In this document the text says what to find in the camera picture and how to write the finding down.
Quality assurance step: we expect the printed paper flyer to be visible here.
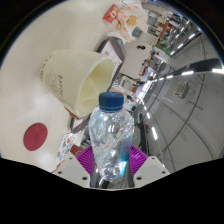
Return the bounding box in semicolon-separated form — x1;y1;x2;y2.
54;132;79;168

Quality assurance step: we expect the group of ceiling lights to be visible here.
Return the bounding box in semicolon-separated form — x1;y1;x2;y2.
141;19;224;141

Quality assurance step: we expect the beige chair with round hole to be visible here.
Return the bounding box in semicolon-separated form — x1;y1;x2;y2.
121;39;154;79
118;75;141;95

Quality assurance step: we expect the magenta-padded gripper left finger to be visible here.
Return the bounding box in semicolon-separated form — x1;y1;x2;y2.
53;144;98;188

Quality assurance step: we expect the ceiling air conditioner unit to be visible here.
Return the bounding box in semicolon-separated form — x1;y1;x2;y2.
174;80;191;99

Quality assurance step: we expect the clear blue-capped water bottle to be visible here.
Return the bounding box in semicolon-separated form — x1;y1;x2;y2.
88;92;135;181

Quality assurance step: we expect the flat round red coaster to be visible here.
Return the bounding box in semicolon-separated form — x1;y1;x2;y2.
23;122;49;152

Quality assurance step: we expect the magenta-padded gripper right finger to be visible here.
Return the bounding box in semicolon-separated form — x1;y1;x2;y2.
128;144;171;188

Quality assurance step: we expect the small red sauce packet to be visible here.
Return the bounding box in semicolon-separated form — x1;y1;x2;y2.
102;3;119;24

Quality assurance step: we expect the crumpled food wrapper bag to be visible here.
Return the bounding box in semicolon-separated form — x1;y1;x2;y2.
114;3;149;43

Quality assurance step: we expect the cream ceramic mug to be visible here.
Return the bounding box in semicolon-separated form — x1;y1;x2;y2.
39;49;117;119

